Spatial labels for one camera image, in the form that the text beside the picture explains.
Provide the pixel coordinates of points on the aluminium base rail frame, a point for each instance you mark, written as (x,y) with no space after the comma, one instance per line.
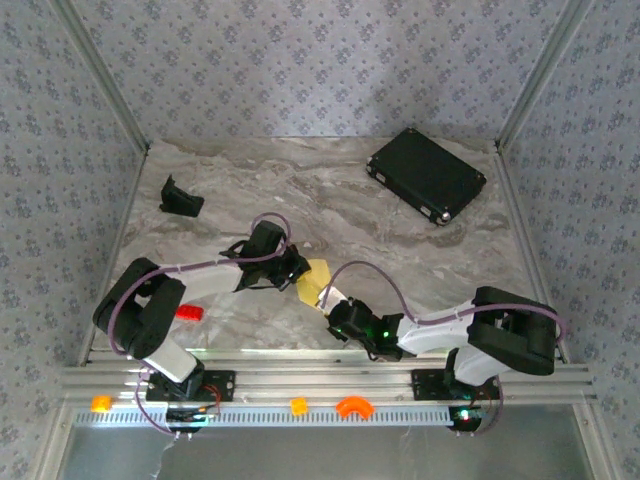
(325,372)

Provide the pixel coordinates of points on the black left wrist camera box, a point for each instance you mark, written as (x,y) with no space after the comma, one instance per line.
(267,239)

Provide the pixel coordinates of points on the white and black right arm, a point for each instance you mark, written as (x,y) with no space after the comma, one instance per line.
(430,335)

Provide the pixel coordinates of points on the yellow square paper sheet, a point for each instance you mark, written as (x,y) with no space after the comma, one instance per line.
(317,277)

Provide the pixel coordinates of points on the orange plastic block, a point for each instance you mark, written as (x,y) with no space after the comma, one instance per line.
(101,403)

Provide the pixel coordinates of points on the yellow plastic cube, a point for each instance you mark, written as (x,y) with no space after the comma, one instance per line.
(298,406)

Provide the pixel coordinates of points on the black phone stand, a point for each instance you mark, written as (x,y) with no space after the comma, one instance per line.
(180,202)

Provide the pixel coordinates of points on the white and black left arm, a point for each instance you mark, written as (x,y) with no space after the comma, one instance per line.
(170,360)

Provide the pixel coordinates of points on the black hard case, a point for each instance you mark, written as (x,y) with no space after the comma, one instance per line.
(425,175)

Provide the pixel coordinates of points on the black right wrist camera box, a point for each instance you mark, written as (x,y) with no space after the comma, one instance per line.
(350,320)

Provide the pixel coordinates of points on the red toy brick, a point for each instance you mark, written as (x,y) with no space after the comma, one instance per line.
(190,312)

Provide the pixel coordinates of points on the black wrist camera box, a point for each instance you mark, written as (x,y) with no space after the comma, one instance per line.
(350,320)
(267,239)

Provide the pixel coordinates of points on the aluminium corner post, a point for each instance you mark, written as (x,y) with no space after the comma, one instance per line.
(100,75)
(540,75)

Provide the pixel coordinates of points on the orange curved plastic piece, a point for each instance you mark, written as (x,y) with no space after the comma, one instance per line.
(354,406)

